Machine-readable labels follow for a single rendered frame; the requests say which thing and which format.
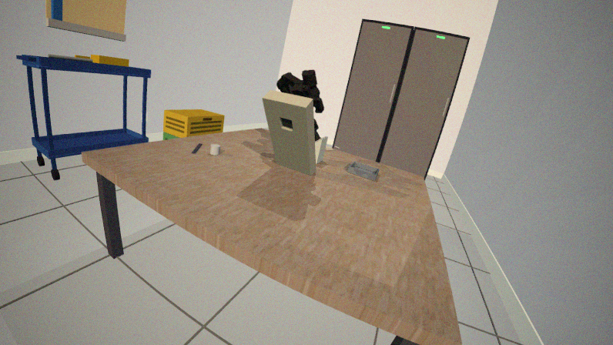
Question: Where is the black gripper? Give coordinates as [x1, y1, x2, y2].
[308, 92, 324, 113]

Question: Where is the white cylinder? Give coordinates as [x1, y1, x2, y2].
[210, 144, 220, 156]

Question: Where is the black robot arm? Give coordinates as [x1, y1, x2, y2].
[276, 70, 320, 142]

